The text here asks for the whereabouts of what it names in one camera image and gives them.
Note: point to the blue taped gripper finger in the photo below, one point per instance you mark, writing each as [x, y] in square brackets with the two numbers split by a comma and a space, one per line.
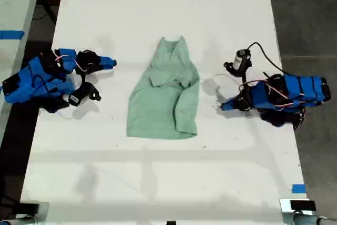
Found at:
[231, 107]
[233, 102]
[106, 65]
[108, 60]

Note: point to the white side table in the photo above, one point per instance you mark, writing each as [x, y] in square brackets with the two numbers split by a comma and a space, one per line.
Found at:
[13, 11]

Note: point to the pale green T-shirt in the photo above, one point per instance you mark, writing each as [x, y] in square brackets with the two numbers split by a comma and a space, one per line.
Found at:
[160, 103]

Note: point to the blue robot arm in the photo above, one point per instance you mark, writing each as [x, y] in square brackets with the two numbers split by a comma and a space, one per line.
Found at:
[39, 77]
[302, 88]

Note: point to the short blue tape strip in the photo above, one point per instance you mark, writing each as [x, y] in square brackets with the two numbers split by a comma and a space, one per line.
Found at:
[298, 188]

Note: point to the long blue tape strip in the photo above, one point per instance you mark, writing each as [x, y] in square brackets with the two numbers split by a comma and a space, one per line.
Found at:
[11, 34]

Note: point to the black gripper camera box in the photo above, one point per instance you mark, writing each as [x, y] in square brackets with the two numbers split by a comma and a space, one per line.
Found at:
[246, 64]
[87, 92]

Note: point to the short black camera stalk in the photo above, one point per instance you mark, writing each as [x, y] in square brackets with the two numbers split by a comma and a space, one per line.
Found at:
[244, 81]
[83, 78]

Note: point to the small black box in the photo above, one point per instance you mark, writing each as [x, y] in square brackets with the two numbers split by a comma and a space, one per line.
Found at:
[29, 207]
[302, 205]

